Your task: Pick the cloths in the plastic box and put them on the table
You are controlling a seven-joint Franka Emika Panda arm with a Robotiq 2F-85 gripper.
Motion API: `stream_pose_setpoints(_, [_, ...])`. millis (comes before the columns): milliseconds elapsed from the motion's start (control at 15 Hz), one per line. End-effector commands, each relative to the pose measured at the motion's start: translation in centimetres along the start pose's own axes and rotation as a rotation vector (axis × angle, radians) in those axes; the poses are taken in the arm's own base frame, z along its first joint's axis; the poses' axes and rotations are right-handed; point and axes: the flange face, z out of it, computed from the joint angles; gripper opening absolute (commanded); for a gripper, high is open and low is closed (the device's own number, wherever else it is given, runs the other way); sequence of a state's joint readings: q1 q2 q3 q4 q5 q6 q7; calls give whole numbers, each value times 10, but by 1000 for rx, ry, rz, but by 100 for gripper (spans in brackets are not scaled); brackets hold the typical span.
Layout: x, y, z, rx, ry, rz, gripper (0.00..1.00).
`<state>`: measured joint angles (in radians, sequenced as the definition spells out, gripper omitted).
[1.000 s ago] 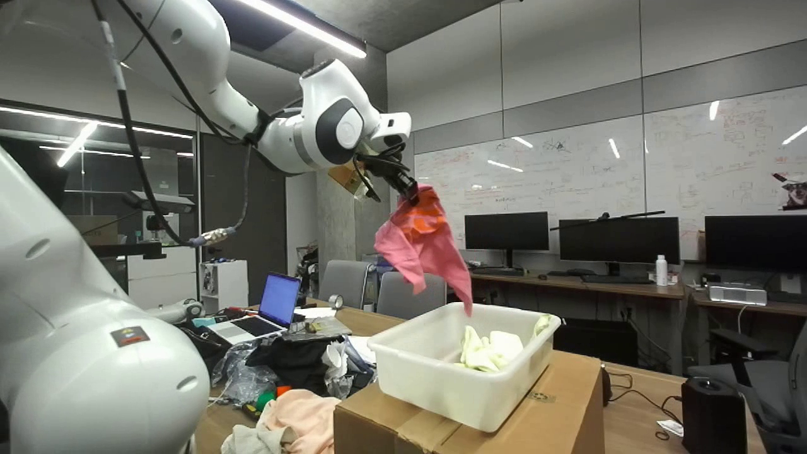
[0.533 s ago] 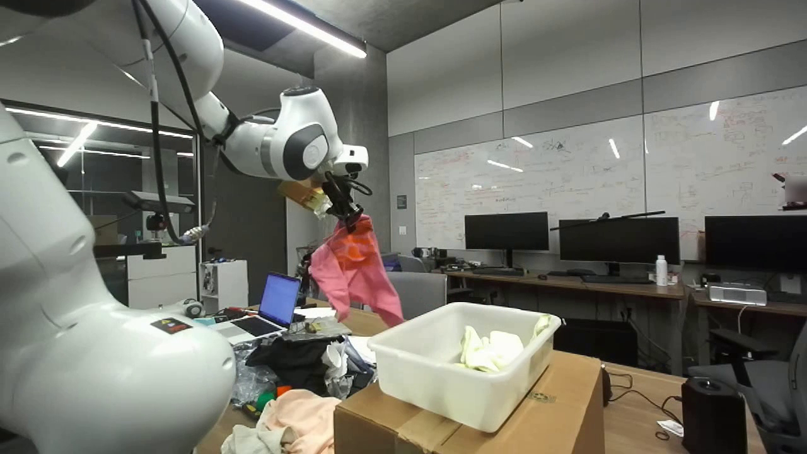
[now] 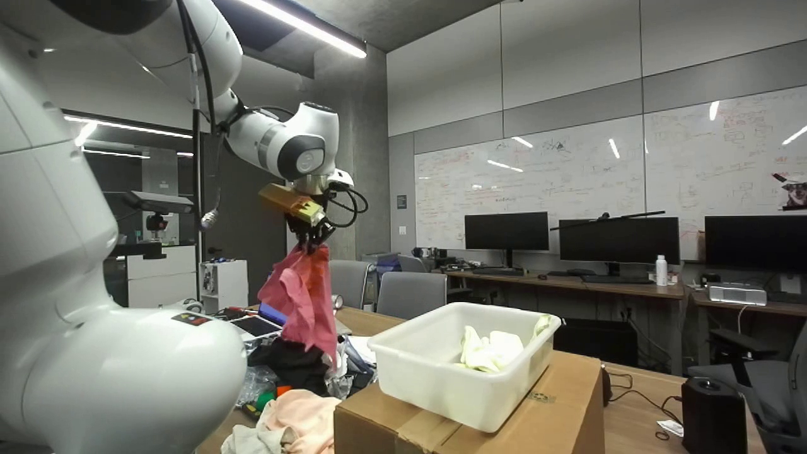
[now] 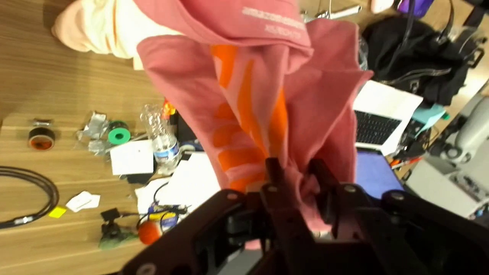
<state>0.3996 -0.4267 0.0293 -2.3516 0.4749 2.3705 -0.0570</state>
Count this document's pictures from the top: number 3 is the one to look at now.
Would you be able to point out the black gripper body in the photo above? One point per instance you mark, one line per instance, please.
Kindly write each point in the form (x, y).
(312, 228)

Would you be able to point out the pink red cloth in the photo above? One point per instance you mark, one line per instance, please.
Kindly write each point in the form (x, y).
(320, 310)

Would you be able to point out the peach cloth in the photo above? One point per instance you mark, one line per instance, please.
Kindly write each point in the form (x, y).
(298, 416)

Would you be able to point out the light green cloth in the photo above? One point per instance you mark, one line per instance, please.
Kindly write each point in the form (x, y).
(493, 349)

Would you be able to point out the white cloth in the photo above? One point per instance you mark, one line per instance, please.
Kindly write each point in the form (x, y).
(247, 440)

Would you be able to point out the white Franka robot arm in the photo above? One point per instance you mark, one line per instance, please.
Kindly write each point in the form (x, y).
(83, 379)

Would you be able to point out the white plastic box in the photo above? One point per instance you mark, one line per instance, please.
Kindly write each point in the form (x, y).
(454, 395)

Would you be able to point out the brown cardboard box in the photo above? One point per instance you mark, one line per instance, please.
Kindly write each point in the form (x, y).
(537, 411)

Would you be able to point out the gray office chair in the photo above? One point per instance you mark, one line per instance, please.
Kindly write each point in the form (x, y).
(349, 281)
(412, 292)
(781, 395)

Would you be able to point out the small silver ball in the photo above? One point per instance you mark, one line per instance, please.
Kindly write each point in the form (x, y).
(338, 301)

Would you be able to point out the white computer tower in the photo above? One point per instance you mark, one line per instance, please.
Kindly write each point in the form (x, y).
(225, 286)

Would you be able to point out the white cabinet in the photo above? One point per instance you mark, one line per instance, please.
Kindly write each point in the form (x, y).
(160, 277)

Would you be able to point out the black lab machine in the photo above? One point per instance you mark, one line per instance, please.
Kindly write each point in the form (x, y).
(151, 222)

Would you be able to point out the black computer monitor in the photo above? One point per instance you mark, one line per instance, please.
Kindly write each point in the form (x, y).
(504, 231)
(756, 243)
(617, 241)

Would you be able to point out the bright ceiling light strip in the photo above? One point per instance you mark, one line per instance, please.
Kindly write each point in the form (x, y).
(127, 126)
(302, 26)

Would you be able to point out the black keyboard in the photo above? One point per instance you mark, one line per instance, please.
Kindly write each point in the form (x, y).
(614, 277)

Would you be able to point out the white plastic bottle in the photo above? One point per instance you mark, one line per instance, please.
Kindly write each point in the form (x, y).
(662, 270)

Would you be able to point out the small white adapter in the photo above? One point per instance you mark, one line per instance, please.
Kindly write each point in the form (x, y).
(668, 430)

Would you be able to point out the gray desktop device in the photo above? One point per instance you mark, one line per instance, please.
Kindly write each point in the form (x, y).
(736, 296)

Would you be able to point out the black cylinder speaker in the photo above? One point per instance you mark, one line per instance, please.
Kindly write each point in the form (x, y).
(715, 416)

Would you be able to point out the white wall whiteboard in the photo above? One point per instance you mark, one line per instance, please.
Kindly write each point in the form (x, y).
(588, 166)

